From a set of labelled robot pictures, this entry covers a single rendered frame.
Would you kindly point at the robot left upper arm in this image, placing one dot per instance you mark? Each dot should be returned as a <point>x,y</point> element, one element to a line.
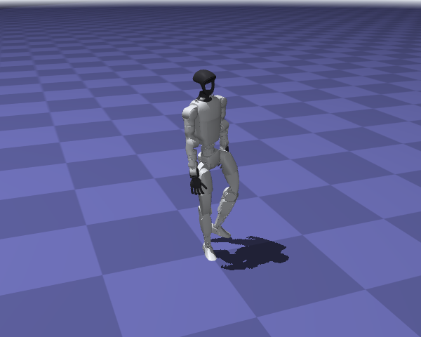
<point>224,123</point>

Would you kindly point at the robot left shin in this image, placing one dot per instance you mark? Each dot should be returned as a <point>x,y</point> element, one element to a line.
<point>224,209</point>

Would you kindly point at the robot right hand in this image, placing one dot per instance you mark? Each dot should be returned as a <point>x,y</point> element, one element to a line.
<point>196,184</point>

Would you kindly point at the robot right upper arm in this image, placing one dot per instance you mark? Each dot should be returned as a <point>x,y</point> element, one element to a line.
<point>189,114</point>

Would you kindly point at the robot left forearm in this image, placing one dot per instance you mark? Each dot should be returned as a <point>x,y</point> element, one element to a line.
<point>224,139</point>

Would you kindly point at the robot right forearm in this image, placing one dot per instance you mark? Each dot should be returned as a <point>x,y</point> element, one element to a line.
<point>192,157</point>

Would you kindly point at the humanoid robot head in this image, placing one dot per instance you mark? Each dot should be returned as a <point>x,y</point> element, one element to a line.
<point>204,77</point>

